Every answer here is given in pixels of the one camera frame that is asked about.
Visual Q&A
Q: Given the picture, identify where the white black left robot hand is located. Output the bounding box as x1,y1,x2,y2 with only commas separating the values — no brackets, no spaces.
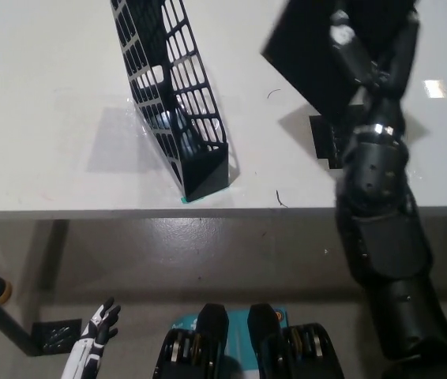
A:
61,298,122,379

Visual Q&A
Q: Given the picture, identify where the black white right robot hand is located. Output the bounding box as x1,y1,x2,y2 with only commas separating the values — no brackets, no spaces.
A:
329,8,421,130

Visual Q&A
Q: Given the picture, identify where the black mesh file shelf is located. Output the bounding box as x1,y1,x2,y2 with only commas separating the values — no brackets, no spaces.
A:
109,0,231,200

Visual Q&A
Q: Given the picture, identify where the black perforated foot plate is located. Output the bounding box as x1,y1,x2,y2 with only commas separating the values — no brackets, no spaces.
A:
32,318,84,354

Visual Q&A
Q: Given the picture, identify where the black tape patch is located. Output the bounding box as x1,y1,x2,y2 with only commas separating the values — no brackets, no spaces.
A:
309,114,361,171

